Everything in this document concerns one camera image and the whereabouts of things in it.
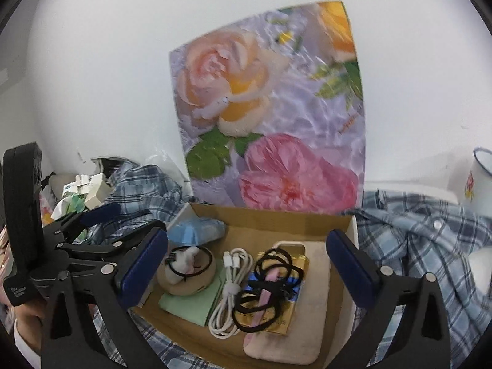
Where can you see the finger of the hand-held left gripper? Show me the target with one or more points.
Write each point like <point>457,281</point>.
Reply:
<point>102,213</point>
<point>127,242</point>

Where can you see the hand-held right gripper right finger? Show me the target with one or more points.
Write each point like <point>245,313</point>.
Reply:
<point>348,265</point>

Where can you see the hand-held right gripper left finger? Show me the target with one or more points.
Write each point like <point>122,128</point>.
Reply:
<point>144,265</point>

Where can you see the round beige disc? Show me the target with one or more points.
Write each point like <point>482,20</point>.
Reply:
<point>192,286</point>

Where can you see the blue face mask pack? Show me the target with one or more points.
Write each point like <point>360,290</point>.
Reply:
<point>196,230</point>

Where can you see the green snap pouch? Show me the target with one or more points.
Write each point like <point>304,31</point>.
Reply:
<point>188,309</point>

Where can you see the beige phone case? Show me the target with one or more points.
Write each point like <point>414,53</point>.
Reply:
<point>307,323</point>

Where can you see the gold blue packet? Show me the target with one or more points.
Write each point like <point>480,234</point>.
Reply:
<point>286,317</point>

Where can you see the white cardboard box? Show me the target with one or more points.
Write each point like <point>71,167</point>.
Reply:
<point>269,230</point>

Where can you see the small white box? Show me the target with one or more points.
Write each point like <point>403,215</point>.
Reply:
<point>96,196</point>

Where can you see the green tissue pack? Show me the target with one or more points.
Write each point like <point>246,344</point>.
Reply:
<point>75,203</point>

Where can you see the white carton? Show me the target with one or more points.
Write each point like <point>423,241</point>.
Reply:
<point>82,186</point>

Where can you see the black bag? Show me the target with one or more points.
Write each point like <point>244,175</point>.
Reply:
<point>111,167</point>

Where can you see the blue plaid shirt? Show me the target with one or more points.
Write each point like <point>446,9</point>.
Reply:
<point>415,230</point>

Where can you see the clear plastic bag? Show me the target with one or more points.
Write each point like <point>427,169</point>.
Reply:
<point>165,169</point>

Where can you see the white enamel mug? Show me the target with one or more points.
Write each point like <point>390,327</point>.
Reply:
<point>476,192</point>

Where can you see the floral canvas picture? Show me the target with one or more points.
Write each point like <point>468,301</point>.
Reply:
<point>269,123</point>

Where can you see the white wall socket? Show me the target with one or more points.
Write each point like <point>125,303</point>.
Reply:
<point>80,155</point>

